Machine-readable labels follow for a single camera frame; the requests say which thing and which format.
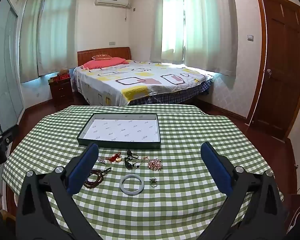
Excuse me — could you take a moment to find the dark wooden nightstand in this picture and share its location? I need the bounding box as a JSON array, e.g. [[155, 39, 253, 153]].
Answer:
[[48, 76, 75, 108]]

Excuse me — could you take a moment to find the blue plaid bed skirt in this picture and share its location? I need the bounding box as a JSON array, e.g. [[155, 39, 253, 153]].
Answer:
[[129, 80, 213, 105]]

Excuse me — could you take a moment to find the white jade bangle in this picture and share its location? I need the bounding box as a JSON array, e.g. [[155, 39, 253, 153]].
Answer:
[[119, 174, 144, 194]]

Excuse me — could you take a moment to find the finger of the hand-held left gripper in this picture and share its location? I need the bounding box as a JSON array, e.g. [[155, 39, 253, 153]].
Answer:
[[0, 123, 18, 153]]

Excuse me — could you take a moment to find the glass wardrobe door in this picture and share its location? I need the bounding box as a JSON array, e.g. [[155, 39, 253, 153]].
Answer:
[[0, 0, 25, 140]]

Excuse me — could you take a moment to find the pink pillow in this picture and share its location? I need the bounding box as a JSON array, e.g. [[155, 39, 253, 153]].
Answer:
[[80, 57, 130, 70]]

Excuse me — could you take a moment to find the white patterned bed sheet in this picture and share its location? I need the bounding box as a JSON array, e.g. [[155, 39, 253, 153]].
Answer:
[[73, 60, 217, 106]]

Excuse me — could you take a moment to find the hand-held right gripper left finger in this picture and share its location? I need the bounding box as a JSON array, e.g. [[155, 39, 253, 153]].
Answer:
[[16, 142, 103, 240]]

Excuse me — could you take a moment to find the red knot charm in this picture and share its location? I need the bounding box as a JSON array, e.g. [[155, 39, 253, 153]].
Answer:
[[105, 152, 123, 164]]

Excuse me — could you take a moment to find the white sheer curtain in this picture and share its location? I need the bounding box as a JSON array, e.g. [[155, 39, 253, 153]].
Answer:
[[37, 0, 78, 77], [150, 0, 184, 63], [182, 0, 239, 77], [17, 0, 49, 83]]

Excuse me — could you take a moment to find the green tray with white lining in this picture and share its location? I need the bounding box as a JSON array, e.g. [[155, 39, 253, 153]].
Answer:
[[77, 113, 161, 150]]

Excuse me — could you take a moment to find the dark red bead bracelet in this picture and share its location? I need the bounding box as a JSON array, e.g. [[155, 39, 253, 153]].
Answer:
[[84, 167, 112, 189]]

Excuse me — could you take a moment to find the black cord pendant necklace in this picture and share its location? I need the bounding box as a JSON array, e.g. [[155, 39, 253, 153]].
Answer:
[[124, 149, 143, 169]]

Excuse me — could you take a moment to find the green checked tablecloth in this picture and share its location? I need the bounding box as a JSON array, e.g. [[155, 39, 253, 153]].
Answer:
[[2, 104, 284, 240]]

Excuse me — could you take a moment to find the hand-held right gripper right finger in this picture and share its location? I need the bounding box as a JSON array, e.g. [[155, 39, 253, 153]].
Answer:
[[200, 142, 287, 240]]

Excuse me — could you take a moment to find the brown wooden door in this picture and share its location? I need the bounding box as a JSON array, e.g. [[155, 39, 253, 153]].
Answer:
[[247, 0, 300, 143]]

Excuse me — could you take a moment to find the pale pink beaded bracelet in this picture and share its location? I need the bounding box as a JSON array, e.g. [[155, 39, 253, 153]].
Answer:
[[147, 158, 163, 171]]

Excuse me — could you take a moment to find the brown paper bag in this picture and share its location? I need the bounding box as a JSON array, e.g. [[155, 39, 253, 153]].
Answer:
[[282, 187, 300, 230]]

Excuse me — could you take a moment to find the wooden bed headboard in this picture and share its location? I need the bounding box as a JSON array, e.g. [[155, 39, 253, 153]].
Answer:
[[77, 47, 132, 67]]

